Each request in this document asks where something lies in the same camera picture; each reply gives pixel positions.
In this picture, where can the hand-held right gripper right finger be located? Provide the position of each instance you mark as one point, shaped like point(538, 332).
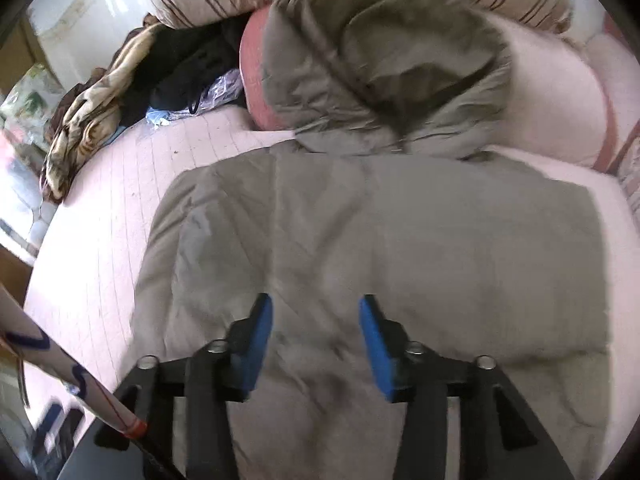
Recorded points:
point(375, 345)

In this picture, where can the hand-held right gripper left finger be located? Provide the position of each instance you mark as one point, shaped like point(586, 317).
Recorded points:
point(260, 340)

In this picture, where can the olive grey puffer jacket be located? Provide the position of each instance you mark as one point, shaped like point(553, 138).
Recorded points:
point(350, 210)

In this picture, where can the pink quilted sofa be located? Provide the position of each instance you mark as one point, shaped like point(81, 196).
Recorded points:
point(100, 240)

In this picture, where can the white printed rod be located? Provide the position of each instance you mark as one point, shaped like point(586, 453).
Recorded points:
point(50, 355)

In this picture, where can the clear plastic bag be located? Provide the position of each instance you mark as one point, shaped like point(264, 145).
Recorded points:
point(220, 90)

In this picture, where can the beige brown patterned blanket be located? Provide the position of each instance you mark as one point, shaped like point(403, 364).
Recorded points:
point(85, 120)

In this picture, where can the floral printed panel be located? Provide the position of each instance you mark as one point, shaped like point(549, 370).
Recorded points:
point(30, 105)

